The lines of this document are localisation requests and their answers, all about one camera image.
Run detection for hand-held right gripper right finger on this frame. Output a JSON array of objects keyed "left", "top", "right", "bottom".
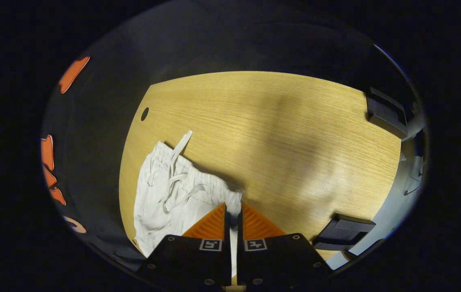
[{"left": 237, "top": 202, "right": 334, "bottom": 288}]

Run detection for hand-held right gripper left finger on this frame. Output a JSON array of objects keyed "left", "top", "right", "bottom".
[{"left": 135, "top": 202, "right": 232, "bottom": 288}]

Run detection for white jeans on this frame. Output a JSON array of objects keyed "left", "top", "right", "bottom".
[{"left": 133, "top": 130, "right": 244, "bottom": 278}]

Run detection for black plastic bracket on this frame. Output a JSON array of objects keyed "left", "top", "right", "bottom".
[
  {"left": 312, "top": 213, "right": 377, "bottom": 252},
  {"left": 365, "top": 87, "right": 409, "bottom": 140}
]

